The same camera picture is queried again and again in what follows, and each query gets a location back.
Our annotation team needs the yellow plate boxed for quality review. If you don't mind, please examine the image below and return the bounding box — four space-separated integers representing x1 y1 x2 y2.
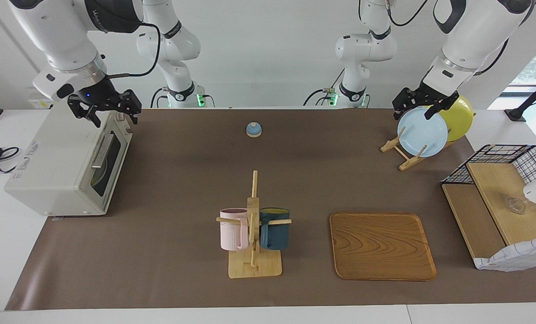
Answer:
435 94 474 142

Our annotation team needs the wooden plate rack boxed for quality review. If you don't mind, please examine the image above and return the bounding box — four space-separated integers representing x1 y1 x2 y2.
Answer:
381 112 476 171

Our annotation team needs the pale green plate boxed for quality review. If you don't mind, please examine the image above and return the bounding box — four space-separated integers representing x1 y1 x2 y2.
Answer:
91 155 111 195

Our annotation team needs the wooden serving tray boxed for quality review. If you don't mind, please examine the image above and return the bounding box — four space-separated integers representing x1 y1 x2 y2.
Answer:
329 212 437 281

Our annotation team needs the pink mug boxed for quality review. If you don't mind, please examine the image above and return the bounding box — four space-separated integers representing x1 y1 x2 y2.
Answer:
219 208 249 251

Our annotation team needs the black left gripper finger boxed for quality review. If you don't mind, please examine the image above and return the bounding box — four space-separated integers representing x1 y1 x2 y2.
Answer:
425 91 459 120
393 88 418 120

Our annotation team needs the dark blue mug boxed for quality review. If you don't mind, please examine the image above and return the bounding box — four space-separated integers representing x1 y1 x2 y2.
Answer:
259 207 291 251

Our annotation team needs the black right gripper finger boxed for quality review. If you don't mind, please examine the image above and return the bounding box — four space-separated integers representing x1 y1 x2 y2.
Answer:
113 89 142 124
68 97 102 128

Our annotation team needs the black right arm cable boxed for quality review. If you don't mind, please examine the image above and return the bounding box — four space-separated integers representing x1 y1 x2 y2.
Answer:
108 22 161 79

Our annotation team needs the small clear glass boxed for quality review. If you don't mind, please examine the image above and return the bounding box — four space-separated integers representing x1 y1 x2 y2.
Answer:
507 197 527 215

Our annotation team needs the beige toaster oven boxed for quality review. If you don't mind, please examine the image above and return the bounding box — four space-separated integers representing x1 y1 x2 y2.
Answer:
5 100 133 216

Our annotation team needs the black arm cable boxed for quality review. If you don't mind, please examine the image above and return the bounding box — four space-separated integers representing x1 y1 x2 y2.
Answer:
108 22 161 79
385 0 509 77

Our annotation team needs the glass oven door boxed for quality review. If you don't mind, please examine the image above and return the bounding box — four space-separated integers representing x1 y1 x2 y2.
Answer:
88 112 133 214

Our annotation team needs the black wire basket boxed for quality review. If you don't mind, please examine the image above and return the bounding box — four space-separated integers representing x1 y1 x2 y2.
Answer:
443 144 536 225

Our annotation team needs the black base cable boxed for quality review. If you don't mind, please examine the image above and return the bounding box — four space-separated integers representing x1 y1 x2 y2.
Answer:
302 67 346 107

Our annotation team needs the light blue plate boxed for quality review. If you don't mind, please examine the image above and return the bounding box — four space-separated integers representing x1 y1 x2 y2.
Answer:
397 108 449 158

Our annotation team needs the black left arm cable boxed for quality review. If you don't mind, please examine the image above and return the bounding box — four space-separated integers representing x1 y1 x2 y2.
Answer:
385 0 509 77

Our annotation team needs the wooden two-tier shelf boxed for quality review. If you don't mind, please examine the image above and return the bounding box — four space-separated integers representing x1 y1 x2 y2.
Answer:
441 162 536 270

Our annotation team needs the wooden mug rack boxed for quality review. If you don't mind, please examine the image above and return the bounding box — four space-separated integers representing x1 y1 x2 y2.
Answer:
216 170 292 279

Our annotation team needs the white checked cloth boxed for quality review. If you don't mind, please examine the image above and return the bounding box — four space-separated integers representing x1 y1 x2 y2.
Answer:
473 237 536 272

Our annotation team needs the brown table mat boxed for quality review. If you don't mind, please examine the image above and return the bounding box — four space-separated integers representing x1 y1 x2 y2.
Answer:
5 108 536 311

